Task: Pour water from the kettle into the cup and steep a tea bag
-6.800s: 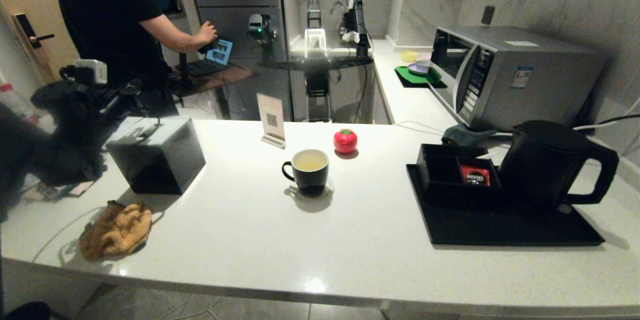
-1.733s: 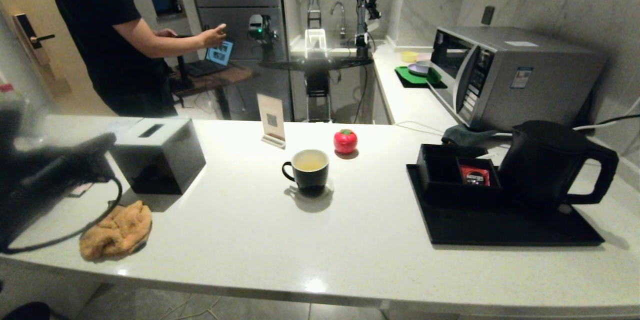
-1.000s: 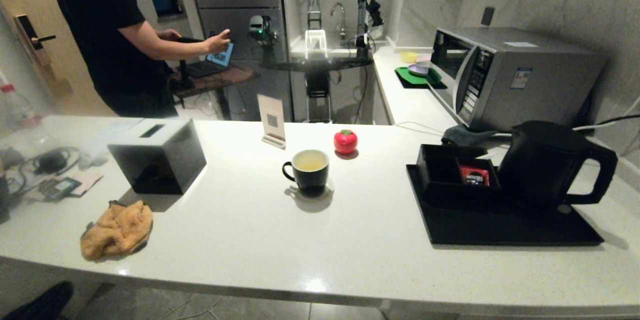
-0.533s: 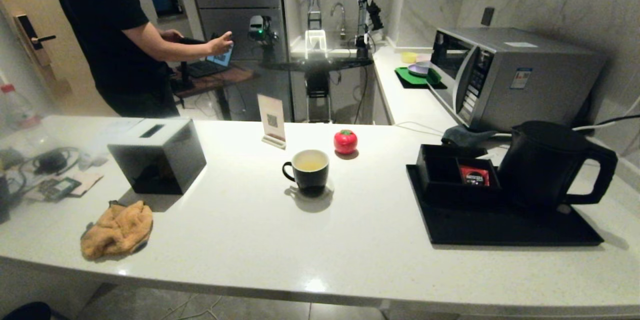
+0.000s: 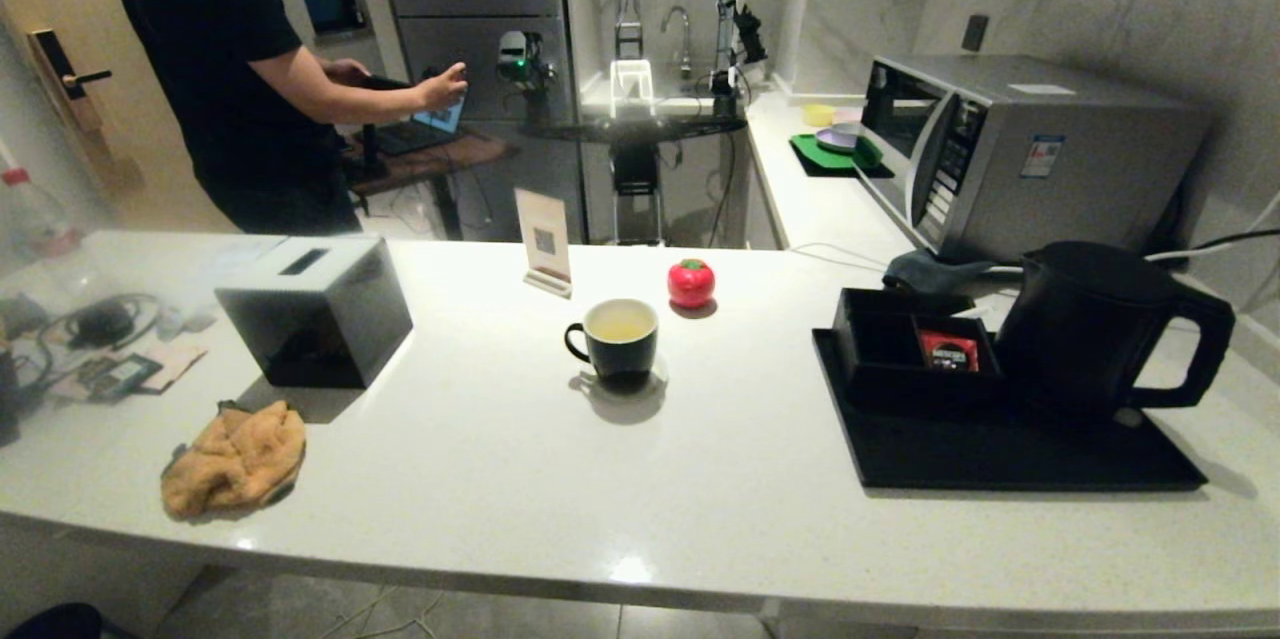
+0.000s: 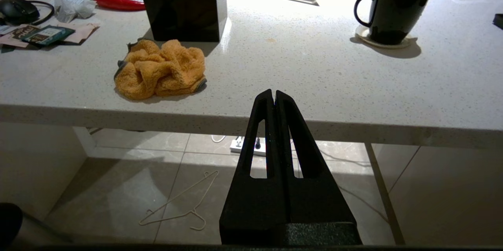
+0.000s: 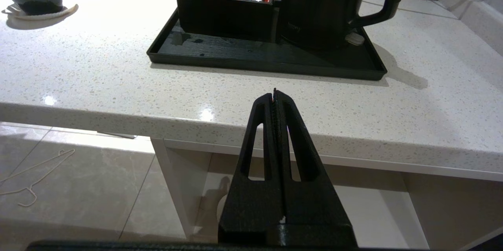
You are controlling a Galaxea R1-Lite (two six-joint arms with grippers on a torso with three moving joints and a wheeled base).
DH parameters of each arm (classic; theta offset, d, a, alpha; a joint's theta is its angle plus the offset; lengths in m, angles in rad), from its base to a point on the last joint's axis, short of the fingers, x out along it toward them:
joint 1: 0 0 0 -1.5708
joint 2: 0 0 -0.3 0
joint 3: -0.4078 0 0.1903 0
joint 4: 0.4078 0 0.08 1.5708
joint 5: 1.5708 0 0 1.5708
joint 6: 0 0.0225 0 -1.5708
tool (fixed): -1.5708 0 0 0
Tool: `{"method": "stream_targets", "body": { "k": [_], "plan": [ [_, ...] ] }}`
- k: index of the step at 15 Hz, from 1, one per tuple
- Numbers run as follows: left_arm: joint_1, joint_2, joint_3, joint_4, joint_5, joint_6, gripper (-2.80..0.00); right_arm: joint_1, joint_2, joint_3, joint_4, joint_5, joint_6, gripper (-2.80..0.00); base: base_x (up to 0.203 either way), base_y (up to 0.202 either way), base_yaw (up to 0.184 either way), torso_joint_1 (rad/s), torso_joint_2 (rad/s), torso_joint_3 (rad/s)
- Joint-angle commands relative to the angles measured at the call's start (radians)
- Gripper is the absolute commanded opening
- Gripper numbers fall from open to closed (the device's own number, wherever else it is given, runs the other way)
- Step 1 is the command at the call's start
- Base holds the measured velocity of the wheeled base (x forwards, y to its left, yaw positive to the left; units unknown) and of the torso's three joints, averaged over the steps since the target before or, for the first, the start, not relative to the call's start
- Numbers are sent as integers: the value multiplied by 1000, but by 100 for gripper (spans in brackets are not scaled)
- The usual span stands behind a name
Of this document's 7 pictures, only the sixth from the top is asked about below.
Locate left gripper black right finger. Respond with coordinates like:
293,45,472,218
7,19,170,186
274,90,362,246

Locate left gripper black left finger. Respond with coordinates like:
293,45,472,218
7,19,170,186
219,89,284,244

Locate white power strip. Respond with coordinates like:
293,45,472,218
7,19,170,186
230,137,268,156

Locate orange crumpled cloth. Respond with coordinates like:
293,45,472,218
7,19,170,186
114,39,207,101

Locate white round coaster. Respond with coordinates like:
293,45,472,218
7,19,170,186
356,25,418,49

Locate black mug white inside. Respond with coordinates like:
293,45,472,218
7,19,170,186
354,0,433,45

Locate black tissue box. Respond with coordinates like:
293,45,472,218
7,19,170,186
134,0,228,42

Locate red chili pepper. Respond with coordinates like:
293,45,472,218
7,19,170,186
87,0,146,11

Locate pink paper card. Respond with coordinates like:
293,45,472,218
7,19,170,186
59,22,101,44

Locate white crumpled plastic wrapper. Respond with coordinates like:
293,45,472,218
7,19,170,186
51,0,97,23

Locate brown sachet packet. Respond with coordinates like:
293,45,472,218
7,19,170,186
0,24,42,48

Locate white wire hanger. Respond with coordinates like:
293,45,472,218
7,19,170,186
138,170,219,231

